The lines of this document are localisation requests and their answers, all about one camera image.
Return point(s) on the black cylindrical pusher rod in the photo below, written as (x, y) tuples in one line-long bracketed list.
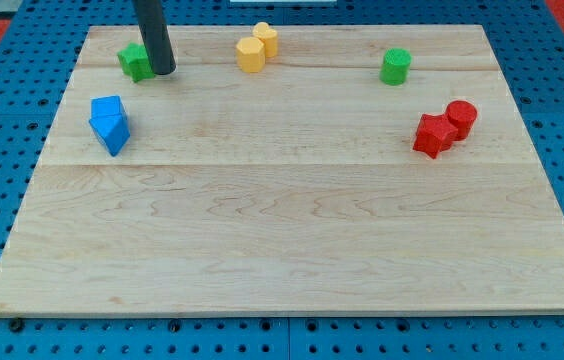
[(154, 32)]

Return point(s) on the blue cube block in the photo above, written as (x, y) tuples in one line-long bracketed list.
[(107, 106)]

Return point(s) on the blue triangle block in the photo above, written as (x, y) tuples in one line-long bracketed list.
[(111, 131)]

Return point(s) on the green star block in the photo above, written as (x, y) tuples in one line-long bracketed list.
[(135, 63)]

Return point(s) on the yellow hexagon block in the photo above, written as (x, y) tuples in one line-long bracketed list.
[(250, 54)]

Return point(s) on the yellow heart block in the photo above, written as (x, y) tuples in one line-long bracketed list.
[(268, 36)]

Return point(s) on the green cylinder block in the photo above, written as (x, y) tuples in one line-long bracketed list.
[(395, 66)]

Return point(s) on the light wooden board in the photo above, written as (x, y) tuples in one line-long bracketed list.
[(293, 191)]

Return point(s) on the red star block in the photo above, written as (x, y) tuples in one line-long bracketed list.
[(434, 134)]

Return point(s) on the red cylinder block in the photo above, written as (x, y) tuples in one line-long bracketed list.
[(461, 114)]

